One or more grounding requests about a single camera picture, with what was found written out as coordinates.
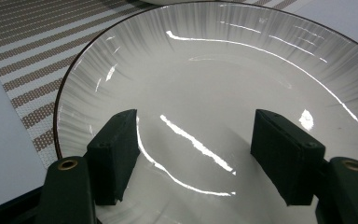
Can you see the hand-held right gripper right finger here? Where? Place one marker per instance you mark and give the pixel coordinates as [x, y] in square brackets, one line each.
[287, 155]

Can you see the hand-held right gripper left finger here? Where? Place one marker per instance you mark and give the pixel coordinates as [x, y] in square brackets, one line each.
[113, 155]

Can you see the white plate with dark rim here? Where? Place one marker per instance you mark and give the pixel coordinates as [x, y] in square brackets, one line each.
[214, 93]

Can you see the light blue table mat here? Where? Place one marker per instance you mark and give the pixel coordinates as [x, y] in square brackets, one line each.
[6, 140]

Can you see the brown white striped placemat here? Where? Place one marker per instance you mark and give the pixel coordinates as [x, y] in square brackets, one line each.
[28, 46]

